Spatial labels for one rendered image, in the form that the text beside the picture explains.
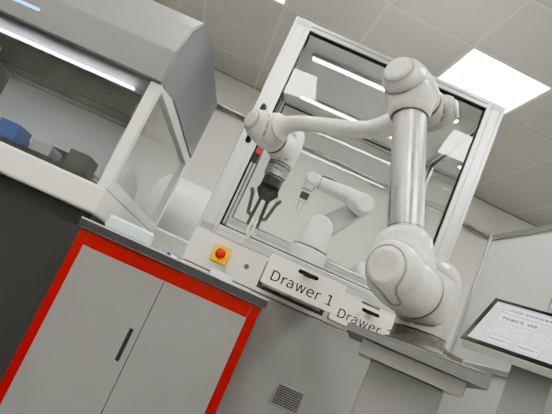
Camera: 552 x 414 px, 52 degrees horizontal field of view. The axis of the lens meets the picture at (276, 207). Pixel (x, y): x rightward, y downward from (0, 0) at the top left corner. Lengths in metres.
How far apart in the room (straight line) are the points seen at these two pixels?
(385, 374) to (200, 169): 4.22
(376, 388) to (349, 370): 0.80
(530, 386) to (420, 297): 1.04
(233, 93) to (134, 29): 3.49
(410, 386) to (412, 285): 0.29
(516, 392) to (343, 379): 0.65
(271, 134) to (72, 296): 0.84
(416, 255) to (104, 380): 0.96
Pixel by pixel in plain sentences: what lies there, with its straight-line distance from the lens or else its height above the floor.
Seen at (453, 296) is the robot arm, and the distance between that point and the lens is 1.66.
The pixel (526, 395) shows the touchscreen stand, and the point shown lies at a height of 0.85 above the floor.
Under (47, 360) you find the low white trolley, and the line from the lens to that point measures 1.84.
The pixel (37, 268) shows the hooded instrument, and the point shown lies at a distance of 2.28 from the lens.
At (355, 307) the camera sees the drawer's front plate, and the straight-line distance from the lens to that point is 2.37.
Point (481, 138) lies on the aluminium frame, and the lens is 2.68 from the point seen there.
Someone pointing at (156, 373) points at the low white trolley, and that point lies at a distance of 1.77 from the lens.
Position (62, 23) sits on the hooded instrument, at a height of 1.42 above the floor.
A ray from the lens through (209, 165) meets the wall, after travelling 5.60.
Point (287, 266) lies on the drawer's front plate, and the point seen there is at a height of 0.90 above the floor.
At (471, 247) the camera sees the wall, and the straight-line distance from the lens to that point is 6.23.
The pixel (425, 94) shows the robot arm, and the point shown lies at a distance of 1.75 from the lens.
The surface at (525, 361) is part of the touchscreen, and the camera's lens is 2.36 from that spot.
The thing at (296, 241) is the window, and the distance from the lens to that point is 2.38.
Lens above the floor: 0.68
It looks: 12 degrees up
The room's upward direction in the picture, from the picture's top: 24 degrees clockwise
